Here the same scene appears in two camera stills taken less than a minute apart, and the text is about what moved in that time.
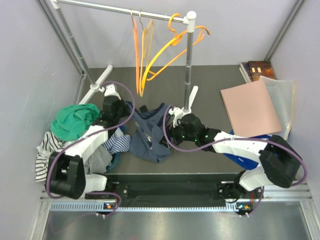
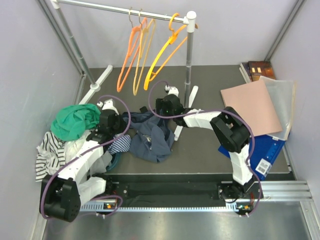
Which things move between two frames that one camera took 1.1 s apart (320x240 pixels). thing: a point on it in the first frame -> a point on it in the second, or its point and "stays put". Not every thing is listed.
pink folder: (249, 110) stays put
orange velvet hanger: (136, 53) -> (134, 31)
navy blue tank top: (145, 142) stays put
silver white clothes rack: (189, 20) stays put
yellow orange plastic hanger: (175, 41) -> (170, 40)
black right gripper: (170, 131) -> (160, 104)
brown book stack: (251, 71) stays put
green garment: (71, 121) stays put
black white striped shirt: (49, 144) stays put
